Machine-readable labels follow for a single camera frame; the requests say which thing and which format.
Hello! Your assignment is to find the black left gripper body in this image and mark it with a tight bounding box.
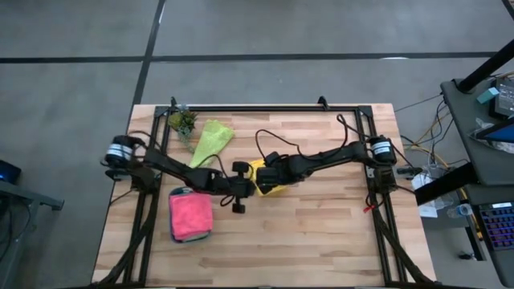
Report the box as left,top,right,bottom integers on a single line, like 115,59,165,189
220,176,252,198

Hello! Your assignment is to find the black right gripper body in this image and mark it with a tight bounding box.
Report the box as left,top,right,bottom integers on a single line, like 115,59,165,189
275,157,306,186

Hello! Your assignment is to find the yellow microfiber towel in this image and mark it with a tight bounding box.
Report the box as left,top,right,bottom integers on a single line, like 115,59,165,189
247,158,288,197

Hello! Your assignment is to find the pink microfiber towel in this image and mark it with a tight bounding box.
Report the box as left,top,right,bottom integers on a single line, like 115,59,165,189
168,191,214,242

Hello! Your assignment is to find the lime green microfiber towel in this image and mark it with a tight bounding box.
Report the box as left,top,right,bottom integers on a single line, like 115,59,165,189
188,119,236,169

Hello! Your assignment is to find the teal plastic bin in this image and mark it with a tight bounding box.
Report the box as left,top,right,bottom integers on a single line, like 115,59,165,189
168,186,214,245

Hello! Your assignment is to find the green artificial plant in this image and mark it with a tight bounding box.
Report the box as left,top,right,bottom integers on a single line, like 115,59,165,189
167,104,199,153

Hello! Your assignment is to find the white paper sheet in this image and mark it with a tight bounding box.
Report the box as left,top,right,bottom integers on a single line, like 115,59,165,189
411,172,439,219

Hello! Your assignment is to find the clear plastic bottle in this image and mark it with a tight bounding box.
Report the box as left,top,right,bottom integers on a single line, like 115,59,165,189
447,202,475,220

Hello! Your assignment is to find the dark grey desk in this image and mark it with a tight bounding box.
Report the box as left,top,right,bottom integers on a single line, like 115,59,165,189
413,75,514,288

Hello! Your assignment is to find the small teal box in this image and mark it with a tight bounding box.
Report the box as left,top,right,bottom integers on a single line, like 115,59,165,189
476,87,500,105

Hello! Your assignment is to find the grey metal table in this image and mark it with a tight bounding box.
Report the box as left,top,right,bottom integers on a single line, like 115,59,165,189
0,180,65,282

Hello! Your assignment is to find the tablet with blue screen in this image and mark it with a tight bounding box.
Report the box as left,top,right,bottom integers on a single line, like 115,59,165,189
475,119,514,145

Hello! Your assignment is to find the backlit keyboard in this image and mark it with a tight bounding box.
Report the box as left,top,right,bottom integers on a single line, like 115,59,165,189
477,201,514,253

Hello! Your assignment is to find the black pole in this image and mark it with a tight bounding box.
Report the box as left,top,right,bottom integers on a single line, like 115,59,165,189
457,38,514,94

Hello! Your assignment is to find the black device blue light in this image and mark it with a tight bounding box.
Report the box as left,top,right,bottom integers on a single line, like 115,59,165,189
0,159,22,185

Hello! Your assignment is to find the black electronic device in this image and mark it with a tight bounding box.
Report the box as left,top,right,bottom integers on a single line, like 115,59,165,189
492,77,514,120

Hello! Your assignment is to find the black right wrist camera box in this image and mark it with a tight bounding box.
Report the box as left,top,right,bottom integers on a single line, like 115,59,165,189
255,166,278,186

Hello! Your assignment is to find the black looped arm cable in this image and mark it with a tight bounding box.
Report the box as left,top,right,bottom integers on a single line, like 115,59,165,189
255,128,314,161

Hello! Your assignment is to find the black metal table frame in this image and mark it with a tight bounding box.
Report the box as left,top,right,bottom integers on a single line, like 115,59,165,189
91,96,439,289

